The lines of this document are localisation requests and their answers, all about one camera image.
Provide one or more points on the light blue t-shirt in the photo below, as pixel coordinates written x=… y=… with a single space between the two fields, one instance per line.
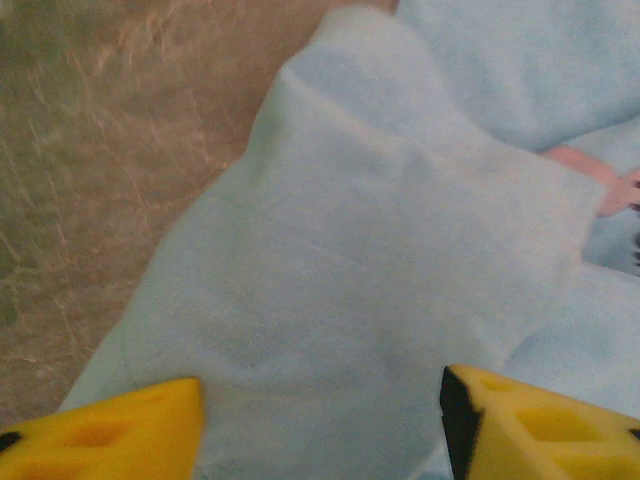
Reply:
x=360 y=240

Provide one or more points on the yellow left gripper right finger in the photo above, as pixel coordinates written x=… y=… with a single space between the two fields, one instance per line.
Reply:
x=540 y=440

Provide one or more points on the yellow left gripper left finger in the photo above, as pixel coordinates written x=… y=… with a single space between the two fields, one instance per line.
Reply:
x=115 y=440

